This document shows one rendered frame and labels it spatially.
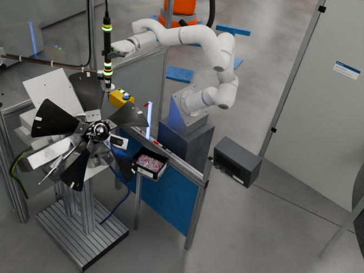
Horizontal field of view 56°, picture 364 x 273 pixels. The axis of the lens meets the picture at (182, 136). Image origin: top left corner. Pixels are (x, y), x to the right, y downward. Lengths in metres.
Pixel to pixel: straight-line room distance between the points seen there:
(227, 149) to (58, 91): 1.09
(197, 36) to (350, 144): 2.02
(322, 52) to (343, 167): 1.08
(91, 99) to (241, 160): 0.92
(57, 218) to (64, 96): 1.17
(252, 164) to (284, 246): 1.43
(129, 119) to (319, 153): 2.01
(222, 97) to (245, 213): 1.48
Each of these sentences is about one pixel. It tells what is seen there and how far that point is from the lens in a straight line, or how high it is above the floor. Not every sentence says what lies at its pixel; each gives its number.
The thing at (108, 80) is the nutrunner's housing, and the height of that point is 1.50.
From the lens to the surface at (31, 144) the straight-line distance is 2.07.
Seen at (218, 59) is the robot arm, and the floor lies 1.71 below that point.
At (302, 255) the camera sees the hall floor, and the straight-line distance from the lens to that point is 3.25.
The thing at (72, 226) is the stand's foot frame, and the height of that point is 0.08.
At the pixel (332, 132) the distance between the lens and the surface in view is 3.37.
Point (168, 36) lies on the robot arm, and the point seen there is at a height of 1.75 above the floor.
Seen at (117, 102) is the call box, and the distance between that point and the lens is 2.53.
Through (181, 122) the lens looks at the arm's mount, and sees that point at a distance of 2.41.
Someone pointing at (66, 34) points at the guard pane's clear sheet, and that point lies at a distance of 2.59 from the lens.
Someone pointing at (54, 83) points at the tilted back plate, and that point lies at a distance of 2.25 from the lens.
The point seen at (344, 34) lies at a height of 1.53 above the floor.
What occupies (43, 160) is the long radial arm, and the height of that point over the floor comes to 1.10.
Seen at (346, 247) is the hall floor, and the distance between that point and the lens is 3.50.
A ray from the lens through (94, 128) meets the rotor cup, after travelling 2.00.
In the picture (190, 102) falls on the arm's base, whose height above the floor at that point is 1.18.
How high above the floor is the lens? 2.55
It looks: 41 degrees down
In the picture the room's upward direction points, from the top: 10 degrees clockwise
